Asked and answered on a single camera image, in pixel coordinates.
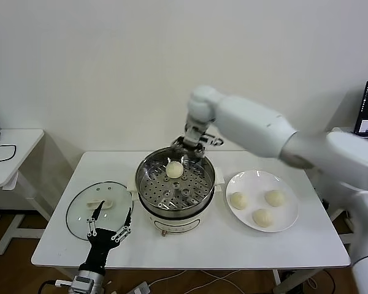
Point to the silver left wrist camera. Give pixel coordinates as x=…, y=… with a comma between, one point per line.
x=83, y=282

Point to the white steamed baozi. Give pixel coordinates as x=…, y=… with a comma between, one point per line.
x=174, y=170
x=262, y=217
x=239, y=200
x=275, y=198

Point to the white side table with label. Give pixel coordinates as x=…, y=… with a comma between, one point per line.
x=340, y=130

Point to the stainless steel pot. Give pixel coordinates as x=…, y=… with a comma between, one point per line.
x=202, y=177

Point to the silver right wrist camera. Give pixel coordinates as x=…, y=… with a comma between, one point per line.
x=214, y=140

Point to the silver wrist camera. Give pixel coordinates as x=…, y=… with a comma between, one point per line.
x=83, y=282
x=214, y=140

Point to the white round plate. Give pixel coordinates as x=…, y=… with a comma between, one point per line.
x=282, y=183

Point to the white power strip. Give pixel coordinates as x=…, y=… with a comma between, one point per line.
x=141, y=288

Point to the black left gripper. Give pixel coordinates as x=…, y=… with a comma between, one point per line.
x=99, y=245

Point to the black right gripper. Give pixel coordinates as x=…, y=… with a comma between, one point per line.
x=193, y=136

